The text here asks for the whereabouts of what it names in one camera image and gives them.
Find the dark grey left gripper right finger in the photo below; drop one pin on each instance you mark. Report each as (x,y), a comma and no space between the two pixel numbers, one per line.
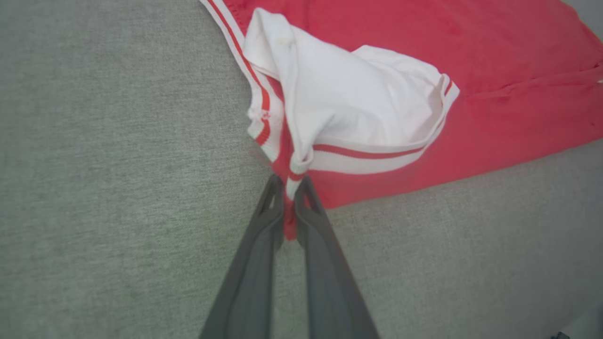
(330,282)

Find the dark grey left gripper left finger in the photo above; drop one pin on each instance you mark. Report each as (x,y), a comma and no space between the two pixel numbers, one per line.
(249,282)

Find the red and white garment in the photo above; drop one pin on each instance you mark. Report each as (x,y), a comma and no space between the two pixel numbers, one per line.
(471,70)

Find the grey fabric sofa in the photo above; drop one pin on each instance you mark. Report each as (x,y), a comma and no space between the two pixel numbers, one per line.
(118,165)

